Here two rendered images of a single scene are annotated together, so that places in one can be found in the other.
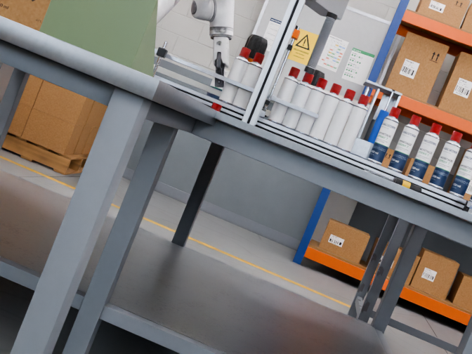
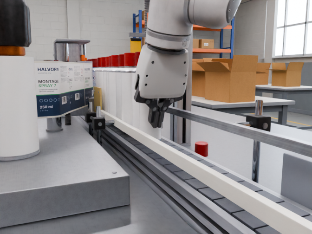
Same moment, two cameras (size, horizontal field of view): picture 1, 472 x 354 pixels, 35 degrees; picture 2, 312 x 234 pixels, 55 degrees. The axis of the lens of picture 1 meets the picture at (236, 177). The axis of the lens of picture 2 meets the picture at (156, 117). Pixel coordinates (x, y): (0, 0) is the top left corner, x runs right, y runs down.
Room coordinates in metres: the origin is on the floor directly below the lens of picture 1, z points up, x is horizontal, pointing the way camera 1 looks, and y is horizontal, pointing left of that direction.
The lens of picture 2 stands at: (2.90, 0.75, 1.04)
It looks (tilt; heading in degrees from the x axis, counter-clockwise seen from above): 9 degrees down; 243
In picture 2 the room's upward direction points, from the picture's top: straight up
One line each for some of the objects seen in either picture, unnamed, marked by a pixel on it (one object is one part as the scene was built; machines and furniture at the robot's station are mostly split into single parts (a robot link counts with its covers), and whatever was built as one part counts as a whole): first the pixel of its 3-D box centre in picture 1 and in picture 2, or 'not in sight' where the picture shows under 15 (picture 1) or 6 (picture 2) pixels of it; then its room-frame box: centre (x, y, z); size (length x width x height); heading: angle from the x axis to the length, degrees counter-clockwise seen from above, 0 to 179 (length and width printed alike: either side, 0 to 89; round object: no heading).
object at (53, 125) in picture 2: not in sight; (52, 95); (2.78, -0.09, 0.97); 0.05 x 0.05 x 0.19
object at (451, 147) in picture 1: (446, 160); not in sight; (2.55, -0.65, 0.98); 0.05 x 0.05 x 0.20
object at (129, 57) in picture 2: not in sight; (131, 93); (2.61, 0.03, 0.98); 0.05 x 0.05 x 0.20
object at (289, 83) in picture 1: (284, 95); (125, 91); (2.59, -0.05, 0.98); 0.05 x 0.05 x 0.20
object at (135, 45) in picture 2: not in sight; (135, 49); (2.58, 0.01, 1.09); 0.03 x 0.01 x 0.06; 176
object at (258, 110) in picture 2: (158, 64); (246, 150); (2.55, 0.39, 0.91); 0.07 x 0.03 x 0.17; 176
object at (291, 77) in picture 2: not in sight; (284, 74); (-1.05, -2.59, 0.97); 0.44 x 0.42 x 0.37; 170
